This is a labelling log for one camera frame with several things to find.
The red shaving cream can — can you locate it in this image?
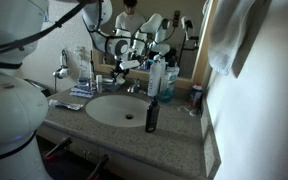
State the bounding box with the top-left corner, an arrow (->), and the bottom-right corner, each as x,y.
187,82 -> 204,108

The clear plastic cup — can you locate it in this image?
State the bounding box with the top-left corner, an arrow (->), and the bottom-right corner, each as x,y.
74,45 -> 91,88

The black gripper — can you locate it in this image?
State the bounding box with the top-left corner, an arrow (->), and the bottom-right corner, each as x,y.
111,58 -> 127,84

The electric toothbrush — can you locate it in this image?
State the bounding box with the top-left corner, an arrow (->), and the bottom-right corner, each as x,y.
89,49 -> 96,92

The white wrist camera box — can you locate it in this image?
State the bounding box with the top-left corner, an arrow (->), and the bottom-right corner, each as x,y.
118,59 -> 141,71

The tall white bottle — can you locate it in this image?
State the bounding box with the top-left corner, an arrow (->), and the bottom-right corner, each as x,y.
146,59 -> 164,98

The white sink basin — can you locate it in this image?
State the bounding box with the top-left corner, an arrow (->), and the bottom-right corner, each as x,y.
84,93 -> 152,129

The grey hanging towel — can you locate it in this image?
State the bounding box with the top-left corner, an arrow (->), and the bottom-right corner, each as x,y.
202,0 -> 272,77

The small toiletry basket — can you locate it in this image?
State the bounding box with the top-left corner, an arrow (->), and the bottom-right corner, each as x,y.
101,77 -> 124,93

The blue packet stack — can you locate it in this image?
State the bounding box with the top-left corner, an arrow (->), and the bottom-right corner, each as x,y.
69,85 -> 96,100

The white upright tube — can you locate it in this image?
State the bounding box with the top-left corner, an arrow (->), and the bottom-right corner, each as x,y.
95,74 -> 104,94

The white toothpaste tube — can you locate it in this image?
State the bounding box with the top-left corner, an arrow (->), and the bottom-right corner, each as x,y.
47,98 -> 85,112

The vanity cabinet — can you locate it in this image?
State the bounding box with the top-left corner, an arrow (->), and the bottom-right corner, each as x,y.
36,123 -> 207,180

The blue mouthwash bottle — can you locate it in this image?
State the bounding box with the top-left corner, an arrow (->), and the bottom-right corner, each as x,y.
158,64 -> 181,104

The wall mounted hair dryer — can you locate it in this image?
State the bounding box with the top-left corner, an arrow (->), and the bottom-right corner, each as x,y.
52,48 -> 71,94

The black spray bottle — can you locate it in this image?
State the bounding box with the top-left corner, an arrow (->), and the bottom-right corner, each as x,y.
144,96 -> 161,134

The chrome faucet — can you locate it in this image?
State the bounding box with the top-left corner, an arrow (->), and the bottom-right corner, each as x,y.
126,78 -> 142,95

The black red clamp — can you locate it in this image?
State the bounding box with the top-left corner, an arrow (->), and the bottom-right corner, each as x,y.
86,153 -> 110,180
43,136 -> 74,162

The wood framed mirror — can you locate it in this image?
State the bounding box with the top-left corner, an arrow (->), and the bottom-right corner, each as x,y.
89,0 -> 220,90

